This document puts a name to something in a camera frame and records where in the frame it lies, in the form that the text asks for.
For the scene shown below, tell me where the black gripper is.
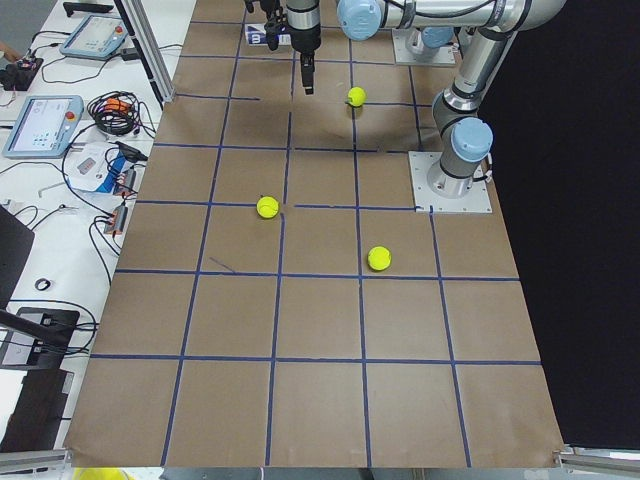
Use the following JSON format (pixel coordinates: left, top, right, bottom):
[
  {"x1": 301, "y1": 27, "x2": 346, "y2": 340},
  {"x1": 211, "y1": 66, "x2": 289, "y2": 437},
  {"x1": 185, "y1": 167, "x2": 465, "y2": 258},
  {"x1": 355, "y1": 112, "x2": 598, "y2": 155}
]
[
  {"x1": 244, "y1": 0, "x2": 281, "y2": 15},
  {"x1": 290, "y1": 7, "x2": 321, "y2": 95}
]

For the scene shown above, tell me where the tennis ball near base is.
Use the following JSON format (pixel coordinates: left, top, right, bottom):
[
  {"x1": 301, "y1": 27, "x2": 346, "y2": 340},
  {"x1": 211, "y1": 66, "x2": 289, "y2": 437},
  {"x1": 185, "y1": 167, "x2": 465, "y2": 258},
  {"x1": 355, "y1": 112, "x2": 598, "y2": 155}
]
[{"x1": 346, "y1": 86, "x2": 367, "y2": 108}]

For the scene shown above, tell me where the tennis ball at centre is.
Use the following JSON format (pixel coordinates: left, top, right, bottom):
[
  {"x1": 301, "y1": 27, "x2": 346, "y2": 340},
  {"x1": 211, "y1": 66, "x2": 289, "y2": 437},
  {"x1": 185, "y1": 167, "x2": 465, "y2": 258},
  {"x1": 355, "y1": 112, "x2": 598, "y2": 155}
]
[{"x1": 256, "y1": 196, "x2": 280, "y2": 219}]

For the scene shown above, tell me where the tennis ball front left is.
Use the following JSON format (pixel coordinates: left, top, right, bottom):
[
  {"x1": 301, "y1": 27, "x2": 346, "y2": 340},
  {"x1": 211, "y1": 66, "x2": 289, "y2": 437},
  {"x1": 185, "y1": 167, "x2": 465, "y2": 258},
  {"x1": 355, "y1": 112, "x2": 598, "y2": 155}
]
[{"x1": 367, "y1": 245, "x2": 392, "y2": 272}]

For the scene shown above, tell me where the far teach pendant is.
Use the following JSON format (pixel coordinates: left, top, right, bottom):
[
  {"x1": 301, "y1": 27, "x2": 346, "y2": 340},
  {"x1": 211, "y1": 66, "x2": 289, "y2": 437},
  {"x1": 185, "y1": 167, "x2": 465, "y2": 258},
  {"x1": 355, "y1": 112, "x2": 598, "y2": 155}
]
[{"x1": 59, "y1": 14, "x2": 128, "y2": 60}]

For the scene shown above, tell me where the teach pendant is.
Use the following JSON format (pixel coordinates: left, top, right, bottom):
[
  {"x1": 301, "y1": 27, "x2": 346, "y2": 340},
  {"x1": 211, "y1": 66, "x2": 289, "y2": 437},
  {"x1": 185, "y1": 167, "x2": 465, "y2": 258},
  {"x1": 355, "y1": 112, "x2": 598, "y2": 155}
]
[
  {"x1": 59, "y1": 14, "x2": 128, "y2": 60},
  {"x1": 2, "y1": 95, "x2": 84, "y2": 159}
]

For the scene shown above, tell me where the white blue box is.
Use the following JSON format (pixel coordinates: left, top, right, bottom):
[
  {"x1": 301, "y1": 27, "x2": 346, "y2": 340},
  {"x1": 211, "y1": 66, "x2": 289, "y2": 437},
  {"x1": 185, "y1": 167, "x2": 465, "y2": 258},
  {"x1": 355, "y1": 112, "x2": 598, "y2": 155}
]
[{"x1": 64, "y1": 142, "x2": 127, "y2": 193}]

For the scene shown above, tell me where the grey connector block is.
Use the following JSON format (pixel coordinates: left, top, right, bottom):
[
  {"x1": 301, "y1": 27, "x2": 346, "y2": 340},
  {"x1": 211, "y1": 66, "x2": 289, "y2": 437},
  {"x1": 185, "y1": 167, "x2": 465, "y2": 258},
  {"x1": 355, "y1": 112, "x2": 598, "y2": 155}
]
[{"x1": 103, "y1": 204, "x2": 128, "y2": 236}]

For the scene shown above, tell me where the near teach pendant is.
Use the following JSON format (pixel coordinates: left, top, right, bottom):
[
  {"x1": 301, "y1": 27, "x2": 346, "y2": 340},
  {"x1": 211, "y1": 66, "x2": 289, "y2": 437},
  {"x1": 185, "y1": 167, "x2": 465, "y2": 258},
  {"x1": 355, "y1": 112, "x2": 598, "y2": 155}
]
[{"x1": 2, "y1": 95, "x2": 84, "y2": 159}]

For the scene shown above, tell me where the black monitor stand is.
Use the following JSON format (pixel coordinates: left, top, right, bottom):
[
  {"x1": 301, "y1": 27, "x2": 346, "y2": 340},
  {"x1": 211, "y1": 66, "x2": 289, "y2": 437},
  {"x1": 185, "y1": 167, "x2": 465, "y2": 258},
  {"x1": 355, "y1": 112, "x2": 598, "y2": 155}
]
[{"x1": 1, "y1": 209, "x2": 79, "y2": 370}]

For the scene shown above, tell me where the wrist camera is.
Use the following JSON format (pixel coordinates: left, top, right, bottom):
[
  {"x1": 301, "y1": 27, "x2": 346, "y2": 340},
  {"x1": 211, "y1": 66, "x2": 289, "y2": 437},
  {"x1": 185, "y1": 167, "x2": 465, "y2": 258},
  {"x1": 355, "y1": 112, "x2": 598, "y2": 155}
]
[{"x1": 264, "y1": 16, "x2": 286, "y2": 51}]

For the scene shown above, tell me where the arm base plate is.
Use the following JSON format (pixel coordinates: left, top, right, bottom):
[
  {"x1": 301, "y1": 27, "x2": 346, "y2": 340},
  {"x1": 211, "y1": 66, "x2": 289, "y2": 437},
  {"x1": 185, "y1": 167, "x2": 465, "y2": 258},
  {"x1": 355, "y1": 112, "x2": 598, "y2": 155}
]
[
  {"x1": 408, "y1": 151, "x2": 492, "y2": 214},
  {"x1": 392, "y1": 27, "x2": 456, "y2": 67}
]

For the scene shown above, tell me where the aluminium frame post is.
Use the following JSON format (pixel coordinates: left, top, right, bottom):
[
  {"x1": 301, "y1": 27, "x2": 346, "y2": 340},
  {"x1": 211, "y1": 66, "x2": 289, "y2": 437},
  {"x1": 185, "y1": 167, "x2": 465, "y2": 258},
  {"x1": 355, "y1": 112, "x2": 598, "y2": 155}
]
[{"x1": 114, "y1": 0, "x2": 175, "y2": 109}]

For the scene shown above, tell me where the coiled black cable bundle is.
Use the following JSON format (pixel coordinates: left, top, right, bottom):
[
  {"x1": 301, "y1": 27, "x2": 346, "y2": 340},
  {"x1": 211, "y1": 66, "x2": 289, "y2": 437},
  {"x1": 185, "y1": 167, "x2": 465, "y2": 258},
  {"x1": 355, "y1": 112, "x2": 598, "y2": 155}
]
[{"x1": 86, "y1": 90, "x2": 156, "y2": 137}]

